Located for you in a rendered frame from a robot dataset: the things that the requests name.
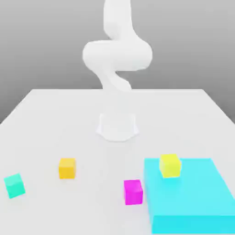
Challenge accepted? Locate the small yellow cube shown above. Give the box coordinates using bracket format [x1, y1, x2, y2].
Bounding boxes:
[159, 153, 182, 179]

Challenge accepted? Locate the small orange cube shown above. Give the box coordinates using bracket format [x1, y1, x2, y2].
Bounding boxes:
[58, 157, 76, 179]

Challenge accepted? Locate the small magenta cube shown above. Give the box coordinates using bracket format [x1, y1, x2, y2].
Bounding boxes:
[123, 179, 144, 206]

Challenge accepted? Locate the small teal cube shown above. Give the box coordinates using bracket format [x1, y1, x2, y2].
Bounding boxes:
[3, 173, 26, 199]

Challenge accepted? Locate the large cyan box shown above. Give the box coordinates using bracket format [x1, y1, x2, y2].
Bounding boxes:
[143, 157, 235, 235]

